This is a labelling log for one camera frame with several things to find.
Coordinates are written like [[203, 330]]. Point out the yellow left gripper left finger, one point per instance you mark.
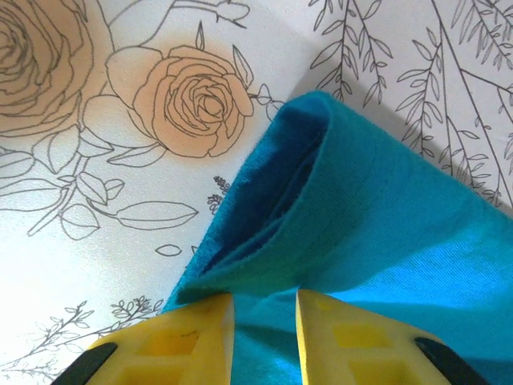
[[180, 345]]

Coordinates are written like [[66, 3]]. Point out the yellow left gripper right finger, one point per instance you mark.
[[360, 353]]

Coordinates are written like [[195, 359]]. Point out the blue t-shirt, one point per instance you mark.
[[380, 220]]

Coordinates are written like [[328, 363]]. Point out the floral table cover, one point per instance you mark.
[[80, 240]]

